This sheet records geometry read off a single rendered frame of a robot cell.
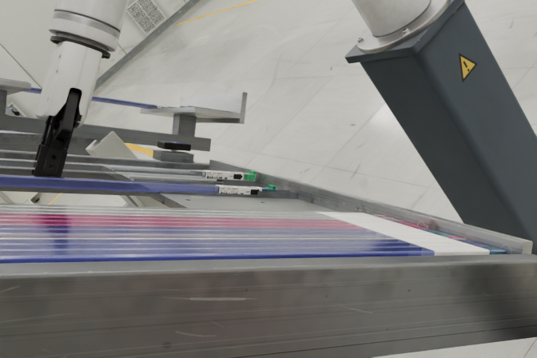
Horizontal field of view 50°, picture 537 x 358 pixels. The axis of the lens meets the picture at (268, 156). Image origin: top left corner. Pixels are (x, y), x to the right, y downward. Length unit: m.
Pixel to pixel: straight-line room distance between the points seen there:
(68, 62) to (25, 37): 7.71
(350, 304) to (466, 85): 0.80
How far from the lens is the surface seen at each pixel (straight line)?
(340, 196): 0.69
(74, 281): 0.30
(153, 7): 8.85
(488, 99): 1.18
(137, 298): 0.31
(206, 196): 0.71
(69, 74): 0.74
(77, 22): 0.75
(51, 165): 0.77
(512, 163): 1.24
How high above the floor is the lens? 1.08
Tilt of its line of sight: 23 degrees down
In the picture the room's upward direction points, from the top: 38 degrees counter-clockwise
